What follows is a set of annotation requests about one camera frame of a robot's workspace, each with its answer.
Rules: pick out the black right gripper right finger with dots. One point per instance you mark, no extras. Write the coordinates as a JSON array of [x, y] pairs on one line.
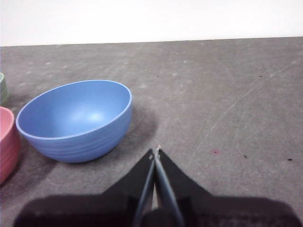
[[196, 205]]

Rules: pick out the red ribbed bowl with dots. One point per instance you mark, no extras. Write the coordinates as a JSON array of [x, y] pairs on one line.
[[8, 142]]

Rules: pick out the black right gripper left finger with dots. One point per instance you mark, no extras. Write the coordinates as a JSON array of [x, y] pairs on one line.
[[118, 205]]

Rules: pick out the green ribbed bowl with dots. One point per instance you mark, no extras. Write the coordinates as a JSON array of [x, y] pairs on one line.
[[3, 89]]

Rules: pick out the blue ribbed bowl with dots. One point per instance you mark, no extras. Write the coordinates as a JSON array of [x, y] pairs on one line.
[[71, 118]]

